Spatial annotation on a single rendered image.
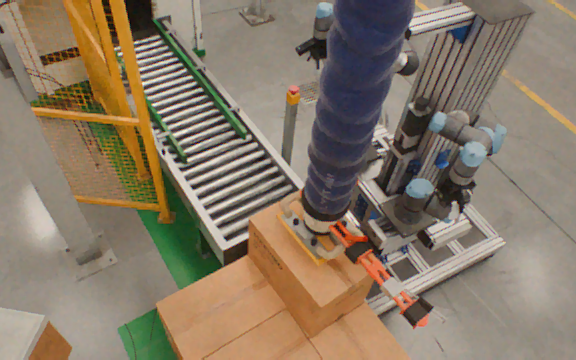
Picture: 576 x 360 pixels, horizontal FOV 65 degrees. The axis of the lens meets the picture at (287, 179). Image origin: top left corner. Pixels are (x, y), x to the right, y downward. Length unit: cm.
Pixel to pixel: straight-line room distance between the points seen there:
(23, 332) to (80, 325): 111
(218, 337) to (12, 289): 159
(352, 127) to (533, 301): 252
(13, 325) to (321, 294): 131
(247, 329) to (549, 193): 297
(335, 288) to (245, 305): 59
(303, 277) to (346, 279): 21
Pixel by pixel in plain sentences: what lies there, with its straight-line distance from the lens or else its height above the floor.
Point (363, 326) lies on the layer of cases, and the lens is 260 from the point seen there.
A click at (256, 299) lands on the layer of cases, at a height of 54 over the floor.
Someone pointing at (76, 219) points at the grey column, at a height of 51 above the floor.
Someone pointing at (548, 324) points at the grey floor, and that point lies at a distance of 374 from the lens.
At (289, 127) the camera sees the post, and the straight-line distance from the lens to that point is 312.
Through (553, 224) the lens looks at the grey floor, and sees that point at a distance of 428.
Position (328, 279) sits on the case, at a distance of 222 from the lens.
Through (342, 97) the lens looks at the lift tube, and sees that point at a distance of 147.
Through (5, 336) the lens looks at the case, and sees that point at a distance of 222.
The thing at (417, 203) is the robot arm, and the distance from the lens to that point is 225.
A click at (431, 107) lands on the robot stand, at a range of 224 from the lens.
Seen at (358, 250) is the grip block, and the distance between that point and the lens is 203.
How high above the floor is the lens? 291
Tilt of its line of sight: 51 degrees down
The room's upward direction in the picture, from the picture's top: 7 degrees clockwise
